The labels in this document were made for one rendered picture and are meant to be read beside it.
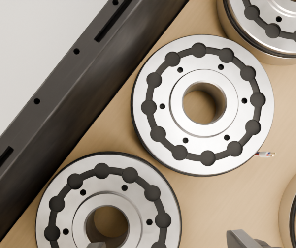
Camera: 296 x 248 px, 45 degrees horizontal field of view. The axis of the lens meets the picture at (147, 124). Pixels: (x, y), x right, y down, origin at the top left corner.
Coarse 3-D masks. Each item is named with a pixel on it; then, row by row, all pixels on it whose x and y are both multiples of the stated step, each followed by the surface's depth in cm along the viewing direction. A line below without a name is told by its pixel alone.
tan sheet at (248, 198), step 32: (192, 0) 29; (192, 32) 29; (224, 32) 29; (128, 96) 28; (192, 96) 28; (288, 96) 28; (96, 128) 28; (128, 128) 28; (288, 128) 28; (64, 160) 28; (256, 160) 28; (288, 160) 28; (192, 192) 28; (224, 192) 28; (256, 192) 28; (32, 224) 28; (96, 224) 28; (192, 224) 27; (224, 224) 27; (256, 224) 27
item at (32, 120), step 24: (120, 0) 19; (144, 0) 19; (96, 24) 19; (120, 24) 19; (72, 48) 18; (96, 48) 18; (72, 72) 18; (48, 96) 18; (24, 120) 18; (48, 120) 18; (0, 144) 18; (24, 144) 18; (0, 168) 18
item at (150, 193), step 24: (72, 168) 25; (96, 168) 25; (120, 168) 25; (144, 168) 25; (48, 192) 25; (72, 192) 25; (96, 192) 25; (120, 192) 25; (144, 192) 25; (168, 192) 25; (48, 216) 24; (72, 216) 24; (144, 216) 24; (168, 216) 25; (48, 240) 24; (72, 240) 24; (144, 240) 24; (168, 240) 24
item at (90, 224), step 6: (90, 216) 25; (90, 222) 26; (90, 228) 26; (96, 228) 27; (90, 234) 25; (96, 234) 26; (126, 234) 26; (96, 240) 25; (102, 240) 26; (108, 240) 26; (114, 240) 26; (120, 240) 26; (108, 246) 25; (114, 246) 25
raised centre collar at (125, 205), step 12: (108, 192) 24; (84, 204) 24; (96, 204) 24; (108, 204) 24; (120, 204) 24; (132, 204) 24; (84, 216) 24; (132, 216) 24; (72, 228) 24; (84, 228) 24; (132, 228) 24; (84, 240) 24; (132, 240) 24
